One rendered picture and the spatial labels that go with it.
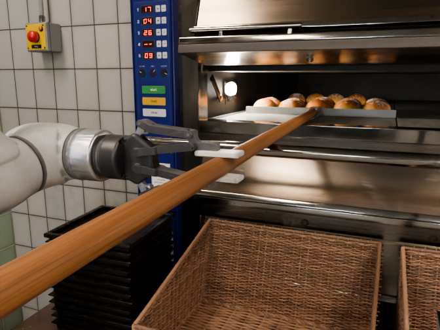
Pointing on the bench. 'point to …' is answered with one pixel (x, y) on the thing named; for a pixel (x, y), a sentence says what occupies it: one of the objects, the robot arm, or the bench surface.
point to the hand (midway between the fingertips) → (220, 165)
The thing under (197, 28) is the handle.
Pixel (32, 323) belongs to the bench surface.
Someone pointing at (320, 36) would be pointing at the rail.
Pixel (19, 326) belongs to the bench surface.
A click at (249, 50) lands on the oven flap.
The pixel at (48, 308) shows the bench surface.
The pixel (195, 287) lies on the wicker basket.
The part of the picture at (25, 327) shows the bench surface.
